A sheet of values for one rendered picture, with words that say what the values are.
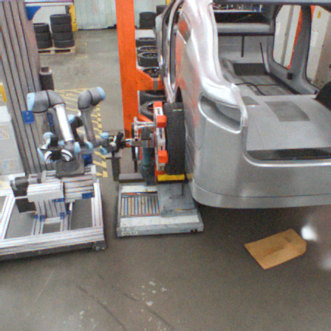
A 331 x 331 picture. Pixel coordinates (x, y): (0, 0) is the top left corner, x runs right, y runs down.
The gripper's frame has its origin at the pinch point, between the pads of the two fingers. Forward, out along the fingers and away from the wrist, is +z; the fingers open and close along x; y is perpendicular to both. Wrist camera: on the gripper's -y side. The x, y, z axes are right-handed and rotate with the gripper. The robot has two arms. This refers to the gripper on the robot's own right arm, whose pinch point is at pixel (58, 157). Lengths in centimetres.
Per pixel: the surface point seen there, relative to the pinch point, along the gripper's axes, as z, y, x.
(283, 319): 93, 105, -136
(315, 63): -253, -11, -547
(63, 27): -891, 36, -188
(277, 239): 30, 98, -190
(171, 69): -174, -11, -169
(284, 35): -380, -45, -577
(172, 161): -27, 31, -97
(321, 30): -258, -71, -540
